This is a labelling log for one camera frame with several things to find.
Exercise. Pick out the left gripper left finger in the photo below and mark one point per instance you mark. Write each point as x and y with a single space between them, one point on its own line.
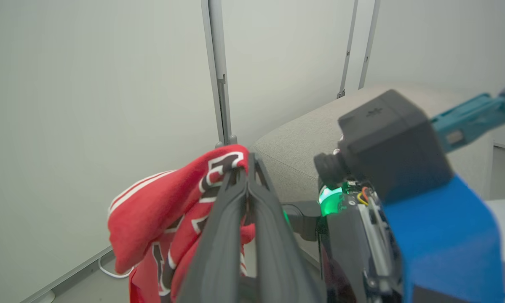
218 252

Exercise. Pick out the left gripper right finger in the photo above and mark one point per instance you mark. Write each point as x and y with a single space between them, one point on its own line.
277 261

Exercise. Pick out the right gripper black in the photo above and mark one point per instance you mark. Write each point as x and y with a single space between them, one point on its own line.
349 252

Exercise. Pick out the red and white jersey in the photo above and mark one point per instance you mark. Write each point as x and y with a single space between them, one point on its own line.
151 210

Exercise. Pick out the grey fabric sofa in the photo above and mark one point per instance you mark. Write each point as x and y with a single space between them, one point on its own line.
294 143

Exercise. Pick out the grey partition foot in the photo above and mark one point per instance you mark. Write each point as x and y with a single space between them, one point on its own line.
233 139
220 144

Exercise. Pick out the wide white partition panel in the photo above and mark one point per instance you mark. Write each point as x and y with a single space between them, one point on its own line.
88 105

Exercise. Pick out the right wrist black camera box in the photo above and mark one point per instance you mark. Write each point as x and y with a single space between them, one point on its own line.
391 143

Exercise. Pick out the right wrist blue camera mount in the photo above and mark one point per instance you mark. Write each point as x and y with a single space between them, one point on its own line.
446 244

